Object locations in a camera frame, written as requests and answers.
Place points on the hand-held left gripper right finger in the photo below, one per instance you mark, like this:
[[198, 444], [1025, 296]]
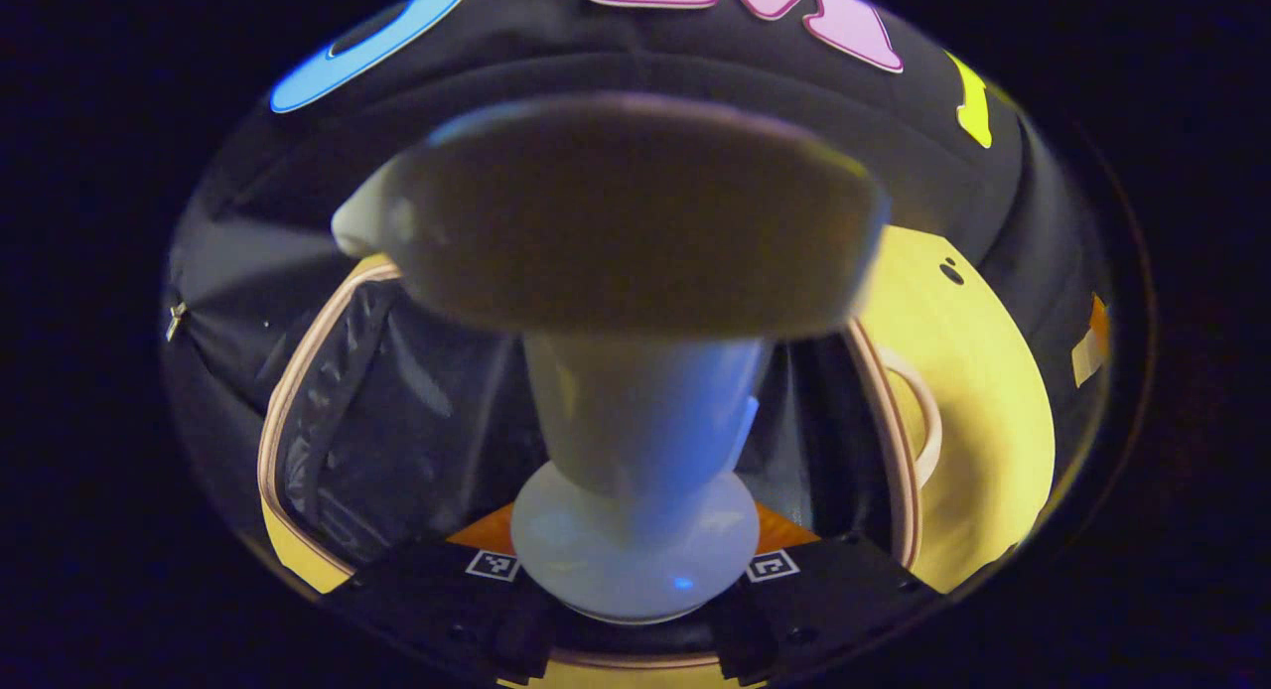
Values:
[[834, 600]]

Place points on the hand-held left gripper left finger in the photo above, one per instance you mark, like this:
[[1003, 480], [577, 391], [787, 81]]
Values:
[[427, 610]]

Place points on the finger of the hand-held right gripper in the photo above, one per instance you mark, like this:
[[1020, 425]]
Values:
[[1092, 346]]

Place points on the white squeeze tube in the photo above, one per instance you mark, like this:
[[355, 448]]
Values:
[[635, 232]]

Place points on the white cloth clip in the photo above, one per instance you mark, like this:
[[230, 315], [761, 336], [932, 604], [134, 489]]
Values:
[[176, 320]]

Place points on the black backdrop cloth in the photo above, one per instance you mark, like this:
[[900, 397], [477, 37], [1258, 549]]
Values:
[[556, 49]]

